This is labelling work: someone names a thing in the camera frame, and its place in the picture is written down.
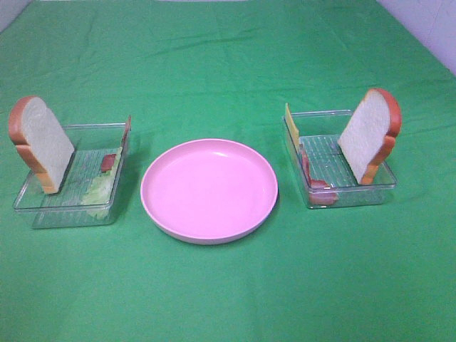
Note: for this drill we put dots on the green tablecloth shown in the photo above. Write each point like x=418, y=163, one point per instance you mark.
x=184, y=71

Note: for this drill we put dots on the pink round plate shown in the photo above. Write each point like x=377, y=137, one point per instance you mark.
x=209, y=191

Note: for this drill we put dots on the bacon strip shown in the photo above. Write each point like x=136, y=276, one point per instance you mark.
x=319, y=193
x=109, y=159

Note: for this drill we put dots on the clear plastic box left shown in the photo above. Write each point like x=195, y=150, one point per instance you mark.
x=64, y=209

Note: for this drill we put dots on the clear plastic box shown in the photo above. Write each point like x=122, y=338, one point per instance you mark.
x=319, y=132
x=64, y=209

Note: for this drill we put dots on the yellow cheese slice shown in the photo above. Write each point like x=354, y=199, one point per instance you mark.
x=293, y=130

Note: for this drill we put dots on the green lettuce leaf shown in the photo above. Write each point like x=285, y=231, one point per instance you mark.
x=101, y=187

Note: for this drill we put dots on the clear plastic box right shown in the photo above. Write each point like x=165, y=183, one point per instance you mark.
x=319, y=132

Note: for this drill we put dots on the toast bread slice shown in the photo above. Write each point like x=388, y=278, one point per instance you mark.
x=40, y=141
x=370, y=134

